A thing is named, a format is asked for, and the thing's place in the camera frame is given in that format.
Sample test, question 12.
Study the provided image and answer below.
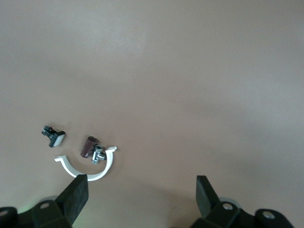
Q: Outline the black white-capped push button switch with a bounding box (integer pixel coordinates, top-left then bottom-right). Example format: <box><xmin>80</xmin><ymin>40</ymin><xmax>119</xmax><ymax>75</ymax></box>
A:
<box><xmin>41</xmin><ymin>124</ymin><xmax>67</xmax><ymax>148</ymax></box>

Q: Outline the white half-ring pipe clamp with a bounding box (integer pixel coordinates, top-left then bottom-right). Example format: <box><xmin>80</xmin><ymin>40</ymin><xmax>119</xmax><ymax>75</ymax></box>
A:
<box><xmin>54</xmin><ymin>145</ymin><xmax>119</xmax><ymax>182</ymax></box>

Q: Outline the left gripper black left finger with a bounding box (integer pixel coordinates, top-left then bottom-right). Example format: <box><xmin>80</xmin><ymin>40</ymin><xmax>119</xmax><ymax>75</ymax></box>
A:
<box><xmin>0</xmin><ymin>174</ymin><xmax>89</xmax><ymax>228</ymax></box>

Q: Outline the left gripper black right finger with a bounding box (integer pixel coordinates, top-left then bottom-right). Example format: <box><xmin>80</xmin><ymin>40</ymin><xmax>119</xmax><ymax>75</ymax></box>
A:
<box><xmin>196</xmin><ymin>175</ymin><xmax>295</xmax><ymax>228</ymax></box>

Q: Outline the brown cylindrical capacitor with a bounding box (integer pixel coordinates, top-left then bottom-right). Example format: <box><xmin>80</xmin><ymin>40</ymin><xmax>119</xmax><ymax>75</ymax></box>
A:
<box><xmin>80</xmin><ymin>135</ymin><xmax>98</xmax><ymax>159</ymax></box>

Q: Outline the chrome valve fitting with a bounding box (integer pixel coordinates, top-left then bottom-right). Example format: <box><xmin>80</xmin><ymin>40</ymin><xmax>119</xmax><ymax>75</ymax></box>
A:
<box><xmin>91</xmin><ymin>144</ymin><xmax>107</xmax><ymax>165</ymax></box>

